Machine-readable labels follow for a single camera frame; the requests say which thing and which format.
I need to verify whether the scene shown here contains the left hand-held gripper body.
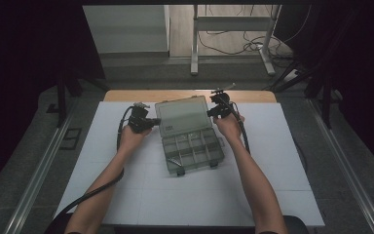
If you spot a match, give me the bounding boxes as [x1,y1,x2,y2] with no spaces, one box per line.
[127,101,154,135]

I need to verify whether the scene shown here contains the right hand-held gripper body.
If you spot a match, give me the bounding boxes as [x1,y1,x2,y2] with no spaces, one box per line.
[208,83,238,120]

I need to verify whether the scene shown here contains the transparent grey compartment box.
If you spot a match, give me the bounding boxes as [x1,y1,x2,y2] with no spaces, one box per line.
[154,95,226,177]

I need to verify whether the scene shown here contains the person's left hand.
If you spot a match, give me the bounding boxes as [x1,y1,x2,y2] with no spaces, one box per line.
[119,124,153,153]

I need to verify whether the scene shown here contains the person's right hand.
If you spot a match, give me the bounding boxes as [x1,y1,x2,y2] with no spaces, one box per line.
[212,111,245,143]

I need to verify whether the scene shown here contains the wooden table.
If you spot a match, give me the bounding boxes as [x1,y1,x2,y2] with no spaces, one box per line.
[103,89,278,104]

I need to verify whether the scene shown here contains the white power strip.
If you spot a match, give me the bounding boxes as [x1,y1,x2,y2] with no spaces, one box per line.
[282,68,300,83]

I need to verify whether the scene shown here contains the black metal stand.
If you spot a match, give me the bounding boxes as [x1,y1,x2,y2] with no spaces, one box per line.
[47,67,110,129]
[271,61,344,130]

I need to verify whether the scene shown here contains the white cabinet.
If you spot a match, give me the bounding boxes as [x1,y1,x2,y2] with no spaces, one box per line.
[82,4,170,55]

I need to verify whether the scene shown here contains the dark curtain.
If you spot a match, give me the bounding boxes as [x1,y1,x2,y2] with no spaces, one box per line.
[272,0,374,181]
[0,0,106,199]

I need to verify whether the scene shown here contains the person's left leg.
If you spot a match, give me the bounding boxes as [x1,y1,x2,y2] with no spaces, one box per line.
[43,213,74,234]

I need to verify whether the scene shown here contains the person's leg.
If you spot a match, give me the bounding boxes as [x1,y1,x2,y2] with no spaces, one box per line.
[281,215,310,234]
[43,213,74,234]

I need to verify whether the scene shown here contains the person's right leg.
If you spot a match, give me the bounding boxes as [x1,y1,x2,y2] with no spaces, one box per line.
[281,215,310,234]

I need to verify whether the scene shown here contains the left hand-held gripper cable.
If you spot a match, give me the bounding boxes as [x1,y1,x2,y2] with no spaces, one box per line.
[50,104,137,225]

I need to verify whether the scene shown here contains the hand-held gripper cable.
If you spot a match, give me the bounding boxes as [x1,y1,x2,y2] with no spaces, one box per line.
[222,96,251,155]
[50,104,137,225]

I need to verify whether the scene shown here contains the right hand-held gripper cable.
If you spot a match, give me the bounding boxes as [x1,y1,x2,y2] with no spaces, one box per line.
[222,96,251,155]

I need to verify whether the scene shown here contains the black floor cables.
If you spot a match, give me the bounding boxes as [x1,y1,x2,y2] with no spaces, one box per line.
[197,4,295,61]

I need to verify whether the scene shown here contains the white desk frame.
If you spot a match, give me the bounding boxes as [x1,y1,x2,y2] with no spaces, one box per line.
[189,4,282,78]

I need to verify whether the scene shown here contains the metal floor rail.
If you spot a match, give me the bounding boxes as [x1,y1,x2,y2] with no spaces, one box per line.
[3,98,79,234]
[306,97,374,234]

